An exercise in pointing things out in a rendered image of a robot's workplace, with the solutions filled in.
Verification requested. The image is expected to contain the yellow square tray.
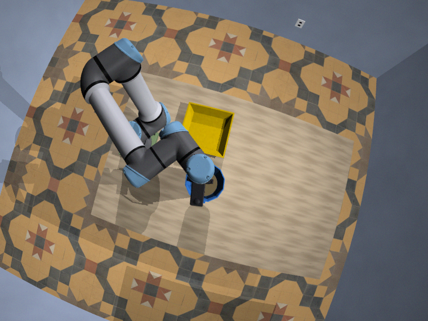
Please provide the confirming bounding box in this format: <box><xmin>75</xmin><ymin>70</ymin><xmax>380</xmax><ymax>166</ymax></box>
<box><xmin>182</xmin><ymin>102</ymin><xmax>234</xmax><ymax>158</ymax></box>

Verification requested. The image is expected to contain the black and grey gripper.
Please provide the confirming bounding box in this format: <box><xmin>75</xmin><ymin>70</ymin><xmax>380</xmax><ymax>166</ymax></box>
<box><xmin>187</xmin><ymin>177</ymin><xmax>213</xmax><ymax>184</ymax></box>

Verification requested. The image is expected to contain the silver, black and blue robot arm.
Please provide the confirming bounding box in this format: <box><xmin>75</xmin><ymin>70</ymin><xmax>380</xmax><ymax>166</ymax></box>
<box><xmin>81</xmin><ymin>38</ymin><xmax>215</xmax><ymax>207</ymax></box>

